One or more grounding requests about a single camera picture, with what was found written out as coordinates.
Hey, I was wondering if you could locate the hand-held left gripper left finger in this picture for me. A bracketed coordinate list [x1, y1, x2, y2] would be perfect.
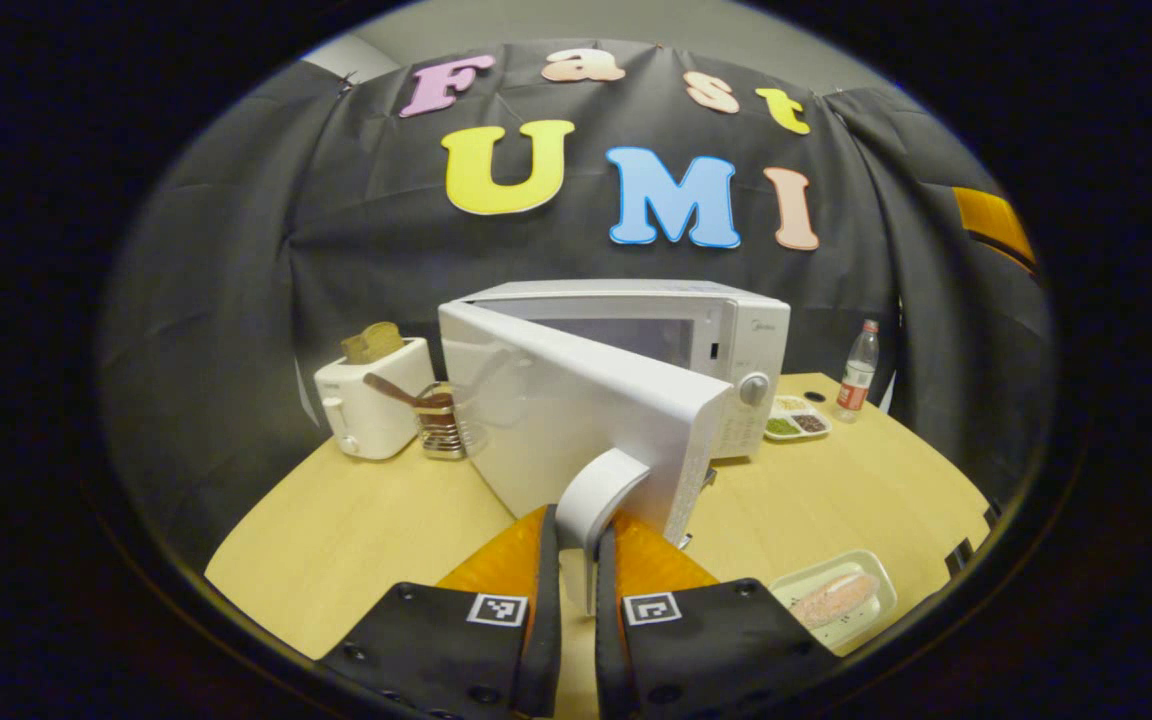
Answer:
[321, 505, 562, 720]

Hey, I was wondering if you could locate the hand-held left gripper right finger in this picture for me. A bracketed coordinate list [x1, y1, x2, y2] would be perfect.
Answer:
[596, 512, 842, 720]

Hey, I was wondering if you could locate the white microwave oven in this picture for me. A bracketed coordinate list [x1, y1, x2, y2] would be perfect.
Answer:
[438, 280, 792, 616]

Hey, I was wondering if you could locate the white food tray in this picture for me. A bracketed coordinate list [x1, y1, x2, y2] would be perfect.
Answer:
[769, 549, 899, 658]

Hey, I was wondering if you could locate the clear red-label water bottle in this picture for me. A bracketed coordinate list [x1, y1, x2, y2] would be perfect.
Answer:
[836, 320, 880, 423]

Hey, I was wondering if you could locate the metal utensil holder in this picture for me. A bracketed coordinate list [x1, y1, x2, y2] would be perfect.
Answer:
[416, 382, 489, 461]

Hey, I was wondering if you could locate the white divided condiment tray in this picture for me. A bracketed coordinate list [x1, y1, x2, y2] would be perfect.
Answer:
[764, 395, 833, 443]

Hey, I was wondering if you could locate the white toaster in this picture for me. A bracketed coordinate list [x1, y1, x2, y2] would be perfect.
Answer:
[314, 337, 435, 461]

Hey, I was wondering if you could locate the wooden spoon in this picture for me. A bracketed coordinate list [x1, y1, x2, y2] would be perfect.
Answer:
[364, 372, 455, 411]

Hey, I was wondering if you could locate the brown bread slice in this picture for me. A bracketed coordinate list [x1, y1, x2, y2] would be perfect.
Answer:
[341, 322, 405, 365]

